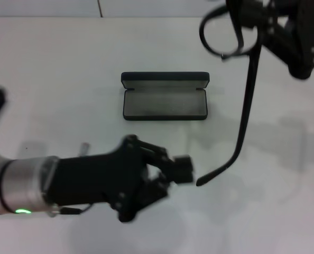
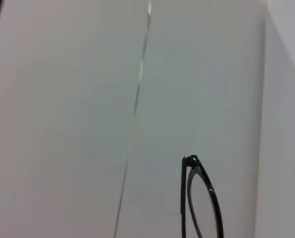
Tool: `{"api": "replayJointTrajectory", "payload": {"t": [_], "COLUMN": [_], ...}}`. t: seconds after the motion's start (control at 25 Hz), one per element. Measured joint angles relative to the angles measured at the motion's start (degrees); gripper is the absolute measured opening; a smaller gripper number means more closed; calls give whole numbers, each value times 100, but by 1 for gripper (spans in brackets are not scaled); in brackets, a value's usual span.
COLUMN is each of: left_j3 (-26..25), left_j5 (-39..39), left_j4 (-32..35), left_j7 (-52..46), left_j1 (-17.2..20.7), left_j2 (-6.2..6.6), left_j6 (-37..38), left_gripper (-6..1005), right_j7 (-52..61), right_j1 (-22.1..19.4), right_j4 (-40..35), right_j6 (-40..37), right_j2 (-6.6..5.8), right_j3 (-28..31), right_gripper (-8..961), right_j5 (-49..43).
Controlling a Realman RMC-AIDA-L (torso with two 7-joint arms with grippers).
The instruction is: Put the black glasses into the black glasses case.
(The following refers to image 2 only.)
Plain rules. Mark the black glasses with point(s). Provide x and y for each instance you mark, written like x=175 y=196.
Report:
x=213 y=196

